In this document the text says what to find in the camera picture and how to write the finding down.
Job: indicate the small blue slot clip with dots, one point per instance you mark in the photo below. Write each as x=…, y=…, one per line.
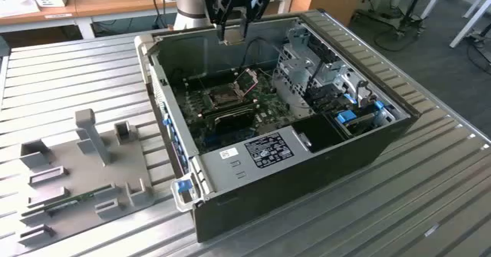
x=165, y=122

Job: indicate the blue disk carrier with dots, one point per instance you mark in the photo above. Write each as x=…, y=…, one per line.
x=347, y=116

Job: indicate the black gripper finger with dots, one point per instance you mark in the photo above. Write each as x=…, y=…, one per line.
x=257, y=7
x=212, y=9

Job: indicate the white table sticker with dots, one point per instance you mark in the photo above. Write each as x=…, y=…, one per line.
x=431, y=230

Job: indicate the black open PC case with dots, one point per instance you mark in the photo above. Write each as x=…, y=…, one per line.
x=291, y=188

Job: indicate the black rolling stand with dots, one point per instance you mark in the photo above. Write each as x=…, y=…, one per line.
x=408, y=8

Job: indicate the silver hard disk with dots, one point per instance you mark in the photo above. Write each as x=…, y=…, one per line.
x=364, y=124

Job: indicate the green motherboard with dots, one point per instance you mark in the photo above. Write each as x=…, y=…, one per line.
x=269, y=110

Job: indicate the black graphics card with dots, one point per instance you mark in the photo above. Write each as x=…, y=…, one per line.
x=233, y=123

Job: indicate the clear plastic bag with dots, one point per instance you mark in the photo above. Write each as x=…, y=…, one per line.
x=15, y=5

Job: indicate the wooden desk white frame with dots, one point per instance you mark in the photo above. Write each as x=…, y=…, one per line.
x=115, y=1
x=61, y=9

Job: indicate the silver power supply unit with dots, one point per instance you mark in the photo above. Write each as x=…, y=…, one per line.
x=224, y=168

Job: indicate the small blue plastic clip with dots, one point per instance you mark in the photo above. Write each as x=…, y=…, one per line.
x=377, y=105

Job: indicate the blue case latch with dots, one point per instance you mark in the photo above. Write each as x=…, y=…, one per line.
x=181, y=185

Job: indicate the dark green RAM stick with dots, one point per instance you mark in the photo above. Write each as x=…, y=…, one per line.
x=229, y=109

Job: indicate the grey parts rack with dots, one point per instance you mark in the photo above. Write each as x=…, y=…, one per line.
x=96, y=176

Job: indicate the CPU socket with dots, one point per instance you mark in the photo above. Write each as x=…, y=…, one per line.
x=224, y=97

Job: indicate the silver metal drive cage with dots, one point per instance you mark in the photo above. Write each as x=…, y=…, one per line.
x=295, y=67

